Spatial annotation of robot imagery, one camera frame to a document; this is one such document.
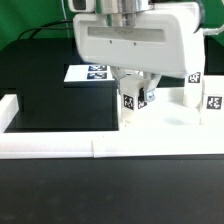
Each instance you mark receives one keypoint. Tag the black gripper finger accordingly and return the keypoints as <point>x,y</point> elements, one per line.
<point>118,74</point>
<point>150,83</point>

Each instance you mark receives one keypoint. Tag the white square tabletop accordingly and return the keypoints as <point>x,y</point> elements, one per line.
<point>166,110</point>

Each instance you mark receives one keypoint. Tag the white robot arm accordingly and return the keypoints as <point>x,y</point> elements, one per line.
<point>157,38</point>

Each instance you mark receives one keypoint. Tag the white marker board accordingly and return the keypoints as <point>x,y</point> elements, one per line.
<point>88,73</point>

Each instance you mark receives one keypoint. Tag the white U-shaped obstacle fence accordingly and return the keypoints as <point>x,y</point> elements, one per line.
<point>199,139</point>

